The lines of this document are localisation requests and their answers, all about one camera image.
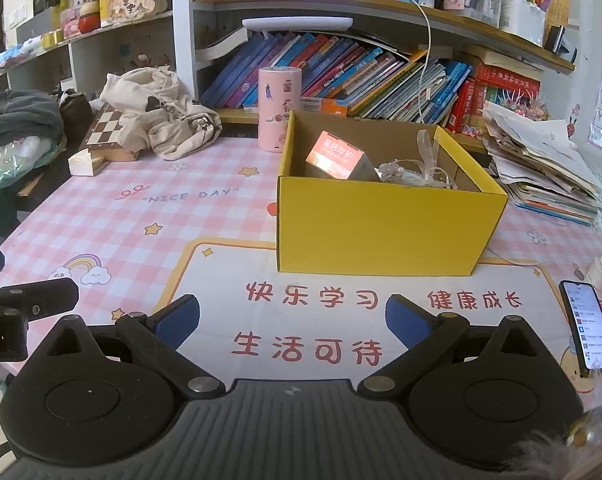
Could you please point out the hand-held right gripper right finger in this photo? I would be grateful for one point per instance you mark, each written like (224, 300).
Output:
(406, 317)

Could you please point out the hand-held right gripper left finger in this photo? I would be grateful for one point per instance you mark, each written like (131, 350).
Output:
(178, 317)

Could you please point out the yellow cardboard box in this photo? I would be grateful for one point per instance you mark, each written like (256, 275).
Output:
(381, 230)

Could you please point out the pearl accessory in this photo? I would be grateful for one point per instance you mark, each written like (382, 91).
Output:
(411, 172)

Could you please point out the orange and blue carton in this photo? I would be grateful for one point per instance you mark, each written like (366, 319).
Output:
(336, 152)

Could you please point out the iridescent plastic wrap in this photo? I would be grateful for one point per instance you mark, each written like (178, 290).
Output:
(11, 160)

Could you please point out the white wedge box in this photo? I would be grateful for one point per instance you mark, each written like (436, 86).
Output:
(83, 165)

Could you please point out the grey clothes pile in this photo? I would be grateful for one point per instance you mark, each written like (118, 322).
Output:
(16, 115)

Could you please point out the dark brown bag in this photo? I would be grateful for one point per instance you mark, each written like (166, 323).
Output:
(76, 115)

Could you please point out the wooden chessboard box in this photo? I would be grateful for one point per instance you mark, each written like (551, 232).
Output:
(103, 132)

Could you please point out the smartphone with list screen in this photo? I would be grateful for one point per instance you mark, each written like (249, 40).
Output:
(588, 330)

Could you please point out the beige tote bag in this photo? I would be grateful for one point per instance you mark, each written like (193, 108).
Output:
(171, 130)

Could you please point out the stack of papers and booklets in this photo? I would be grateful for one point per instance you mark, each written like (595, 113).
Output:
(541, 160)

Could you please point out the pink sticker canister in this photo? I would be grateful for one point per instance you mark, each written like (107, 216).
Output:
(278, 110)

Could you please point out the row of colourful books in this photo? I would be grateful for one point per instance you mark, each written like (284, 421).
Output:
(361, 75)

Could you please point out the pink tissue box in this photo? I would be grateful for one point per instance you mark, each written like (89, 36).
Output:
(71, 24)

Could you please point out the red and cream doll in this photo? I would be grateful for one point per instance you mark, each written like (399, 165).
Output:
(88, 20)

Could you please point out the white bookshelf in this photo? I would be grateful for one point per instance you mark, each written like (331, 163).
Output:
(183, 35)

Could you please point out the white lamp bar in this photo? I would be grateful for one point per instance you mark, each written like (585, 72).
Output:
(301, 25)

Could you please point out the white storage box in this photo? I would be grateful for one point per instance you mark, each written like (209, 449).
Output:
(521, 20)

